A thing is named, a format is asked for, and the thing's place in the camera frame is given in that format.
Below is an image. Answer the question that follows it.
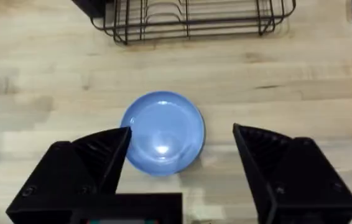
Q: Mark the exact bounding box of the blue round plate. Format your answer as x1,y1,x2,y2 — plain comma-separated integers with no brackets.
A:
119,90,207,177

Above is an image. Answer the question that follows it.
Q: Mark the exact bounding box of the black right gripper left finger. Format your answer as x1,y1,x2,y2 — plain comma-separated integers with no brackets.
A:
5,126,132,224

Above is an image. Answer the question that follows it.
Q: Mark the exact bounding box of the black block behind rack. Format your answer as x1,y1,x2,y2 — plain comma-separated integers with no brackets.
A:
71,0,110,19

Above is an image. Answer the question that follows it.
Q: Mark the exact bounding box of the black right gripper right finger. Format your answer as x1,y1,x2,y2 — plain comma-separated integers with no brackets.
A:
232,123,352,224

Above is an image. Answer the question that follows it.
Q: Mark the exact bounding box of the black wire dish rack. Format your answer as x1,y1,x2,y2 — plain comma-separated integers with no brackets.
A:
89,0,297,45

